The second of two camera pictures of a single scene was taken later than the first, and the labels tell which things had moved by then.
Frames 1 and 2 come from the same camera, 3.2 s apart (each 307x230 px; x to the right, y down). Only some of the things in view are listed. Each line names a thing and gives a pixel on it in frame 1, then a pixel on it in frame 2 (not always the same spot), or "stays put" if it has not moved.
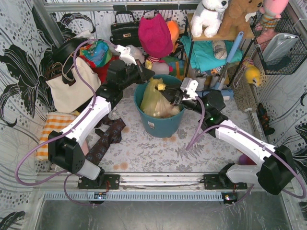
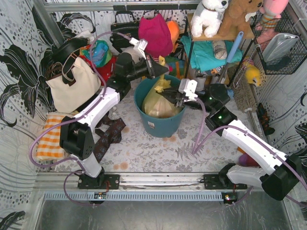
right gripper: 177,96 stays put
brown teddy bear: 234,20 stays put
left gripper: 140,71 to 150,68
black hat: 61,50 stays put
